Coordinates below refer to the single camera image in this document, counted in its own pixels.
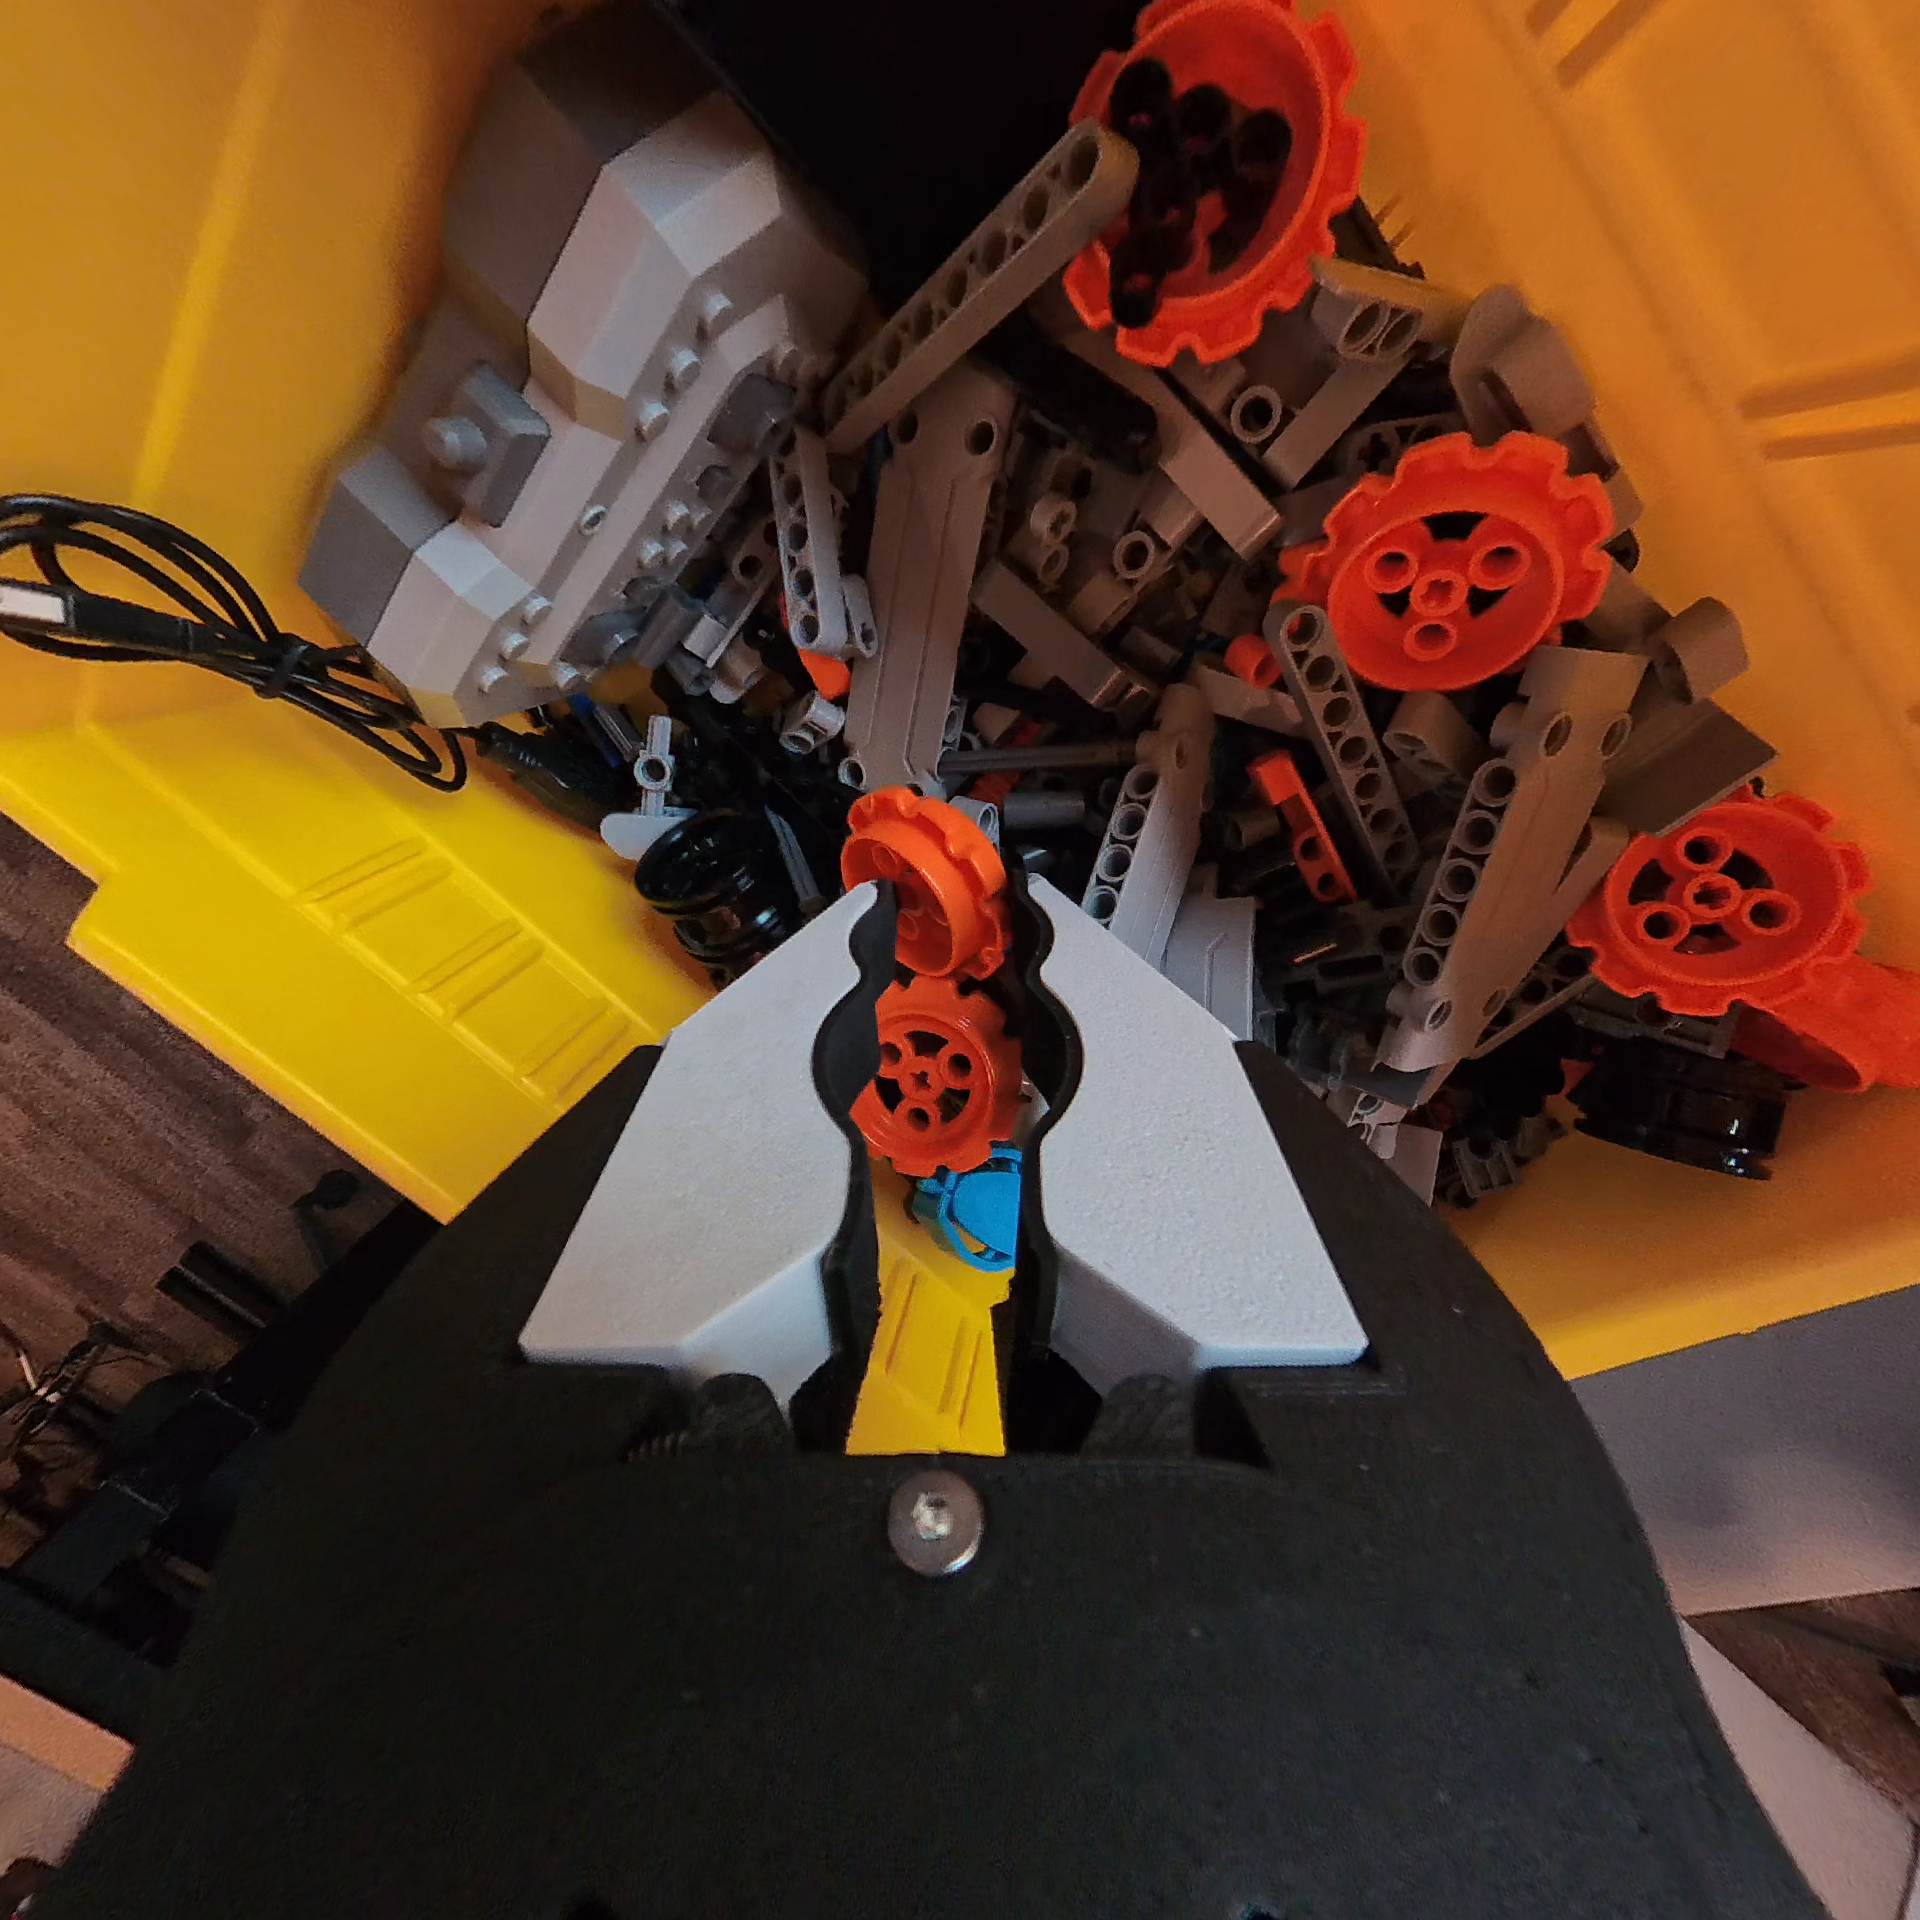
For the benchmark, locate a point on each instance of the black spoked wheel rim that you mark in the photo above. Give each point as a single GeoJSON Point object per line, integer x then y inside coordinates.
{"type": "Point", "coordinates": [705, 902]}

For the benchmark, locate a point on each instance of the large grey motor block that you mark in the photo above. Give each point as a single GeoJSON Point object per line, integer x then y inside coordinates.
{"type": "Point", "coordinates": [599, 346]}

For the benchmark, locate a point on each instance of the orange wheel with black pins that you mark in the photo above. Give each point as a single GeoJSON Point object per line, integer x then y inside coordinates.
{"type": "Point", "coordinates": [1328, 150]}

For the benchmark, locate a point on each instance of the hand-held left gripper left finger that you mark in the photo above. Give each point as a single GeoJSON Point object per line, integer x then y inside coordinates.
{"type": "Point", "coordinates": [705, 1184]}

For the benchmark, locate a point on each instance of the black rubber tire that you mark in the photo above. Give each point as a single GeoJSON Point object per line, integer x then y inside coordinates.
{"type": "Point", "coordinates": [1680, 1118]}

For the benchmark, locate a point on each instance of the yellow plastic bin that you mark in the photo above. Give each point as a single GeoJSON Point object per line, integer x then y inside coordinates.
{"type": "Point", "coordinates": [225, 300]}

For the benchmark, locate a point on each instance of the small orange gear wheel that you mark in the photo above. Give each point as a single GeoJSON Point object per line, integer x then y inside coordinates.
{"type": "Point", "coordinates": [932, 886]}
{"type": "Point", "coordinates": [937, 1156]}

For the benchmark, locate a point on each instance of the pile of building pieces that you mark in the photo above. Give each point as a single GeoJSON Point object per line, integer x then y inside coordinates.
{"type": "Point", "coordinates": [916, 600]}

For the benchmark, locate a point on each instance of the black metal frame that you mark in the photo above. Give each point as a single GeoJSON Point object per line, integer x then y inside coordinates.
{"type": "Point", "coordinates": [195, 1441]}

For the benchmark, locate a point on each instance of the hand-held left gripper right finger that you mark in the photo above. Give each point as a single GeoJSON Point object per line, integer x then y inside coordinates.
{"type": "Point", "coordinates": [1184, 1184]}

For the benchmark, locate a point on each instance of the large orange gear wheel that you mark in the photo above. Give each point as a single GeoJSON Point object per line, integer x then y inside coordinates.
{"type": "Point", "coordinates": [1839, 1035]}
{"type": "Point", "coordinates": [1358, 570]}
{"type": "Point", "coordinates": [1808, 862]}

